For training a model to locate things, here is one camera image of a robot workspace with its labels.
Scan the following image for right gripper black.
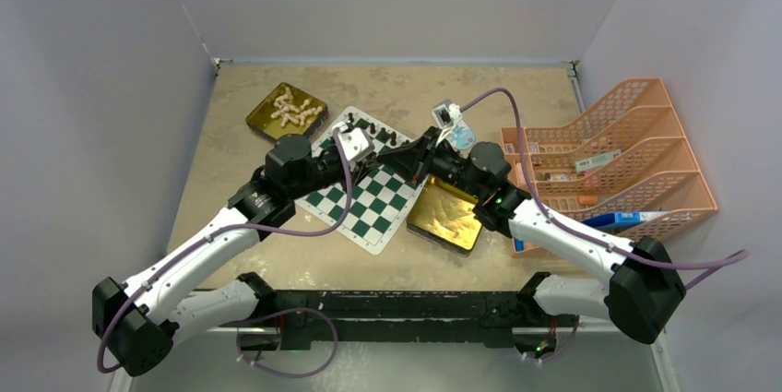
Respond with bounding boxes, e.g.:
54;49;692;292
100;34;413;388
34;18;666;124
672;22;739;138
376;128;485;200

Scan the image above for gold tin brown pieces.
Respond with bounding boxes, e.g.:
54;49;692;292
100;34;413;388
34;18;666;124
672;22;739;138
406;177;483;256

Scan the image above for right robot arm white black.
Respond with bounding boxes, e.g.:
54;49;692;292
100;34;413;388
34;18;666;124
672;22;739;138
376;127;687;344

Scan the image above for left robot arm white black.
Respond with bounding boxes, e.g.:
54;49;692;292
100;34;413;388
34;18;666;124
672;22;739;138
92;126;374;376

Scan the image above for green white chess mat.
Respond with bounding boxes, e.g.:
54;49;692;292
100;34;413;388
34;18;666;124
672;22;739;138
296;106;423;255

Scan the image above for gold tin white pieces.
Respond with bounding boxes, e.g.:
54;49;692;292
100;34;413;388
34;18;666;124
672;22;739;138
245;82;329;143

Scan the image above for white chess pieces pile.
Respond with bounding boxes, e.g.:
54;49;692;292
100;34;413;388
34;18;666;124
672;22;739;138
270;86;325;127

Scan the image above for blue white packaged item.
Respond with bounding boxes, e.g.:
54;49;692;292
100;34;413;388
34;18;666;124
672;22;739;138
446;120;476;151

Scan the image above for white label card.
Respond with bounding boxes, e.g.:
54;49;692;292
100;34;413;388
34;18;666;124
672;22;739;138
575;148;622;173

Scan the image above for peach plastic file organizer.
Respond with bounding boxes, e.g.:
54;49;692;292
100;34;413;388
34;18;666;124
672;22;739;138
500;78;717;241

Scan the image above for blue box in organizer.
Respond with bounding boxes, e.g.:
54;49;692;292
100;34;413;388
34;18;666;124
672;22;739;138
582;211;667;230

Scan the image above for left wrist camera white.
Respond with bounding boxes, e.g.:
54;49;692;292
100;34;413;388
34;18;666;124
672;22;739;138
332;121;375;166

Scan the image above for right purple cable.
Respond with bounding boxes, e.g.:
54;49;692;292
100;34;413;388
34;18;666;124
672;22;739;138
459;88;751;291

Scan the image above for black metal base frame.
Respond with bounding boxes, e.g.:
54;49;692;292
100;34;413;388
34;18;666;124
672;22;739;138
231;288;582;354

